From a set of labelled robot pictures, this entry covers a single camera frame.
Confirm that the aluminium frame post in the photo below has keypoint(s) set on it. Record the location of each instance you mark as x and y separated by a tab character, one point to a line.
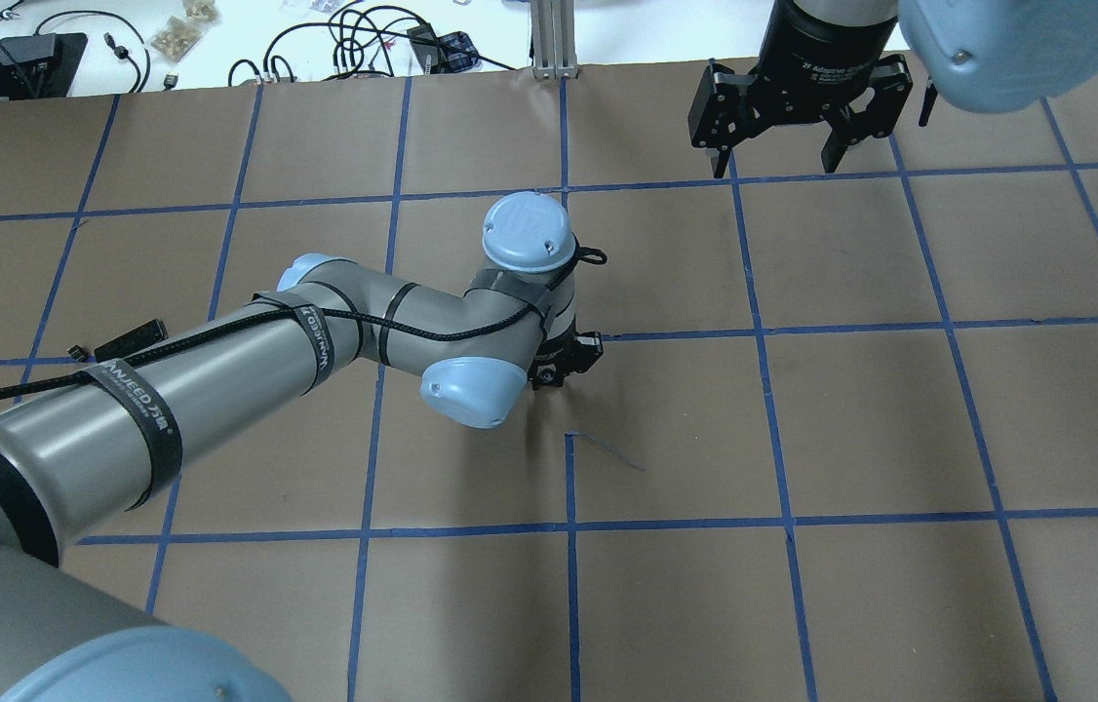
552	40

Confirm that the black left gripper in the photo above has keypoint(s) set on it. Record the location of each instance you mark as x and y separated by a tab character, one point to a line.
564	357

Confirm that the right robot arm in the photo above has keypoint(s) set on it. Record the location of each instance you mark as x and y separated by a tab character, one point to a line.
826	62

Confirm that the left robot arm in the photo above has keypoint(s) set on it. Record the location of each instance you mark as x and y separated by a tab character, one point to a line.
76	450

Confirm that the black brake pad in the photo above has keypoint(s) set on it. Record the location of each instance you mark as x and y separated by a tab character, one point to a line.
131	342

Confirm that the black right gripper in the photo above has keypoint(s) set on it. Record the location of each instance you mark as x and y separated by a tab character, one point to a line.
814	49

